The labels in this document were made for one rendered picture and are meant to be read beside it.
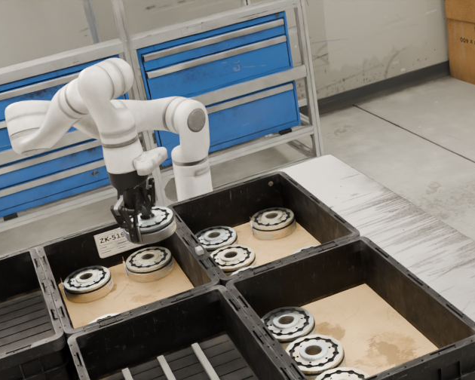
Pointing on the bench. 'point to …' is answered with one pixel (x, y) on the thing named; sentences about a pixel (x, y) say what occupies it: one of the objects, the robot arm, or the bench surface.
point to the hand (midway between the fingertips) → (141, 229)
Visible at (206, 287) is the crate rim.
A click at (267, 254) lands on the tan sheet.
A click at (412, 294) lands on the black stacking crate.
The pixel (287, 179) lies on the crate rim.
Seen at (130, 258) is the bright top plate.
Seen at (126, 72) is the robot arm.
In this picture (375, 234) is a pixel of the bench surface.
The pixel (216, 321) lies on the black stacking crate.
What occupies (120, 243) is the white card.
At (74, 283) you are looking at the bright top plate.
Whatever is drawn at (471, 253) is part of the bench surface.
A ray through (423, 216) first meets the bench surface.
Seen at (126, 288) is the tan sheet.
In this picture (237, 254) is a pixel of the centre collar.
